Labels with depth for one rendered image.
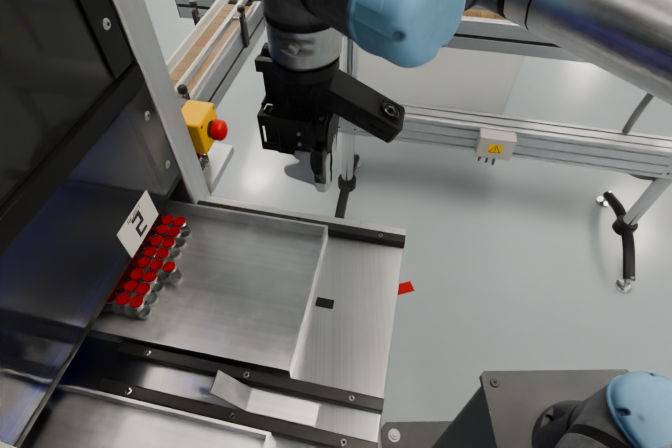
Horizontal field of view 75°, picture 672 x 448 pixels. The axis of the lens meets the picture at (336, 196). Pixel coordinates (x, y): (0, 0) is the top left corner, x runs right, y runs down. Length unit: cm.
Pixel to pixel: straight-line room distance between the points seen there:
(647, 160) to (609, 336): 65
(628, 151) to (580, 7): 141
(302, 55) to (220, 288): 46
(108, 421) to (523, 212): 180
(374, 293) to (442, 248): 117
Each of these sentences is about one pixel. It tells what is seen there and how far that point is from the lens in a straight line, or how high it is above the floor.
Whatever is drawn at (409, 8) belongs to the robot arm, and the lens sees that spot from 31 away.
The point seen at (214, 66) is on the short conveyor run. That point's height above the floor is 93.
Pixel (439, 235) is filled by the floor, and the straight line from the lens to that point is 194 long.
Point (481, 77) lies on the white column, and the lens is 220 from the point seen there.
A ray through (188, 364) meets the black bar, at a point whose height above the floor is 90.
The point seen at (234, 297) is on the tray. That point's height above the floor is 88.
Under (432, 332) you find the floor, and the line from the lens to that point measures 172.
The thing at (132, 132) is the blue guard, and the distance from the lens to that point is 68.
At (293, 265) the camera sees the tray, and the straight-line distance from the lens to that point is 78.
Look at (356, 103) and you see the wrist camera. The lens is 48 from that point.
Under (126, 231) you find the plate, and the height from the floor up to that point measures 104.
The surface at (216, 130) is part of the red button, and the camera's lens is 85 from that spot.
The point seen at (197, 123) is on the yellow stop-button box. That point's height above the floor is 103.
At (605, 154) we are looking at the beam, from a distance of 176.
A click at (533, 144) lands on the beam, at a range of 168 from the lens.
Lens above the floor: 155
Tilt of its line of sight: 50 degrees down
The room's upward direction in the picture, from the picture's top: straight up
